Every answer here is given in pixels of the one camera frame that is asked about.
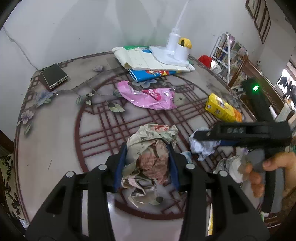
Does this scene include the white book rack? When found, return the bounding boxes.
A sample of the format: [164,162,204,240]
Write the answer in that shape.
[209,32,249,84]

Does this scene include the white tissue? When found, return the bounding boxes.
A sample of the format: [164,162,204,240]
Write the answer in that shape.
[189,127,223,161]

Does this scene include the white notebook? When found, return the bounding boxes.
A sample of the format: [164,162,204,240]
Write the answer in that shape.
[112,46,195,72]

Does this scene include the small yellow object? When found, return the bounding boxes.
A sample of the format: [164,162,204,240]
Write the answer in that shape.
[179,37,192,49]

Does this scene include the green book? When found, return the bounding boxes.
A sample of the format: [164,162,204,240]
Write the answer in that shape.
[122,45,151,50]

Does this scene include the hanging dark clothes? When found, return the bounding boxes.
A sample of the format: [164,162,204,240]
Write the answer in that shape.
[277,75,296,100]

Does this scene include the red bag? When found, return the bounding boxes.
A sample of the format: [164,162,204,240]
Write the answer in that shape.
[198,55,216,69]

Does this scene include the dark wooden chair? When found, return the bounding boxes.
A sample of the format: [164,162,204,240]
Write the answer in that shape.
[228,54,287,121]

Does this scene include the blue picture book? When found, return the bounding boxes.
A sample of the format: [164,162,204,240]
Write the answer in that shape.
[128,68,183,83]

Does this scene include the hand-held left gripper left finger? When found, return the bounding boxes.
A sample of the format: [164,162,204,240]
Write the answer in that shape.
[25,142,127,241]

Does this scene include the white desk lamp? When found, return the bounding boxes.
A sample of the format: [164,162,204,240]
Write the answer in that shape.
[149,0,190,66]

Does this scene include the person's right hand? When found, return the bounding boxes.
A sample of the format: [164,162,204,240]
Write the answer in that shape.
[248,152,296,197]

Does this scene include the floral cushioned chair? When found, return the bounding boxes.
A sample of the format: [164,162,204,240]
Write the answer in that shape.
[0,131,26,232]

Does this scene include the grey charging cable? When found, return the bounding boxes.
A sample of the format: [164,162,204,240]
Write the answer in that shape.
[1,27,107,94]

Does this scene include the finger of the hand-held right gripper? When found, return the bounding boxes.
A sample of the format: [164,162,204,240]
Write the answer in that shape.
[193,128,236,147]

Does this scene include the dark framed wall picture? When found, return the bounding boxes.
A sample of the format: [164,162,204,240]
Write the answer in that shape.
[245,0,261,19]
[254,5,269,33]
[260,16,272,45]

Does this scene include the yellow drink carton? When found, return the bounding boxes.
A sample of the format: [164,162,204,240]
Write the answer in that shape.
[205,93,243,123]

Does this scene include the printed paper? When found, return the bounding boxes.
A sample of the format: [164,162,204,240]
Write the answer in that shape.
[121,124,178,208]

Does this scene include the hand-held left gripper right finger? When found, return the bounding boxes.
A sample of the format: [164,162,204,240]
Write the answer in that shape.
[165,144,271,241]

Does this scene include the black power bank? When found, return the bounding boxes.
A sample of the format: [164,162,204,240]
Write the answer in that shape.
[38,64,69,91]

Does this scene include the clear plastic bottle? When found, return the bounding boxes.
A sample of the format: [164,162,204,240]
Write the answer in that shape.
[213,155,253,183]

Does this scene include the pink plastic wrapper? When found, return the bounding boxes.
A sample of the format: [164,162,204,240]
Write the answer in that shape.
[117,81,177,110]

